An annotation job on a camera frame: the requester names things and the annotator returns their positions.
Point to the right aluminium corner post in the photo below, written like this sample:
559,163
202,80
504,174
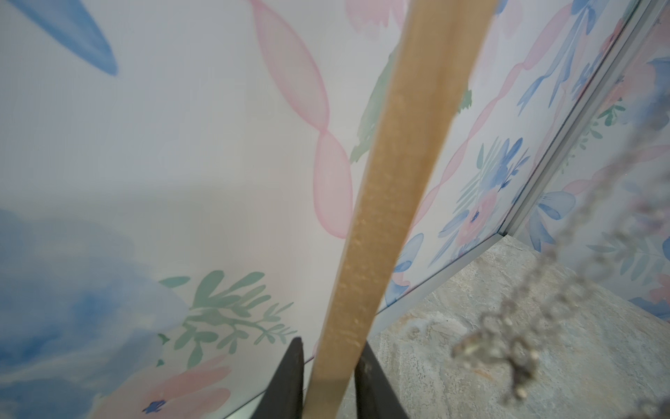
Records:
619,56

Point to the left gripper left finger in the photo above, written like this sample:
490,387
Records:
284,397

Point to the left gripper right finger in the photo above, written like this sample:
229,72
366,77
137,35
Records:
375,398

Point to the wooden jewelry display stand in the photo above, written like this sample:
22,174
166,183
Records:
439,47

